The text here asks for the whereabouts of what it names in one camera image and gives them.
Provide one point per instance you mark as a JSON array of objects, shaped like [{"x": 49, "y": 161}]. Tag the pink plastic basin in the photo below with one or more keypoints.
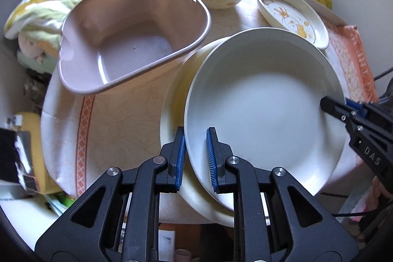
[{"x": 132, "y": 47}]

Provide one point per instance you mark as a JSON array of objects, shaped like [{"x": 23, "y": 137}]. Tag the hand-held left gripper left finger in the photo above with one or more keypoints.
[{"x": 177, "y": 163}]

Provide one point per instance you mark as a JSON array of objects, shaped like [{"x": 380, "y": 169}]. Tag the stack of papers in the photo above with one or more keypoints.
[{"x": 46, "y": 202}]

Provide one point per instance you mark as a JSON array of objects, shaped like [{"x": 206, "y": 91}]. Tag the large white plate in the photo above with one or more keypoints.
[{"x": 261, "y": 102}]

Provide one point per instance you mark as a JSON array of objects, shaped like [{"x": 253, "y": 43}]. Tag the orange patchwork cloth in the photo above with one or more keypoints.
[{"x": 350, "y": 59}]

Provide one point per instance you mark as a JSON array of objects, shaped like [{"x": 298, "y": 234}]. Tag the shiny black packet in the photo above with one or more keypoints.
[{"x": 13, "y": 154}]

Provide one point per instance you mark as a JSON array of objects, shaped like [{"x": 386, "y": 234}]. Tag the light blue cloth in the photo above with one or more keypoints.
[{"x": 359, "y": 200}]

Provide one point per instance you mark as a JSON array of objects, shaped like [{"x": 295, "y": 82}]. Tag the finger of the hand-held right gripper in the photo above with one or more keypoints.
[
  {"x": 333, "y": 110},
  {"x": 356, "y": 108}
]

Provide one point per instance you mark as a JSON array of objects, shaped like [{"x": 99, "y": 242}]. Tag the white tablecloth with orange band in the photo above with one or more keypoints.
[{"x": 122, "y": 127}]

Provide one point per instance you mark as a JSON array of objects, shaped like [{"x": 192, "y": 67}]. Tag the yellow container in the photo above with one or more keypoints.
[{"x": 38, "y": 142}]

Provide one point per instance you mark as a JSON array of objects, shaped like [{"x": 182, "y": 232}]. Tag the large cream plate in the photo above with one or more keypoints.
[{"x": 175, "y": 102}]

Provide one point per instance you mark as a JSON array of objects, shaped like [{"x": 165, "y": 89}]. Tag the oval cartoon printed plate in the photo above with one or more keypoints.
[{"x": 288, "y": 16}]

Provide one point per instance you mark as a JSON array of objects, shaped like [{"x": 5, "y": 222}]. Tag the folded pastel cloths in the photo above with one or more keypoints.
[{"x": 33, "y": 53}]

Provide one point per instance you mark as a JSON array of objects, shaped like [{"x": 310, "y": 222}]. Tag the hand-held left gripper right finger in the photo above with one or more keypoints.
[{"x": 211, "y": 163}]

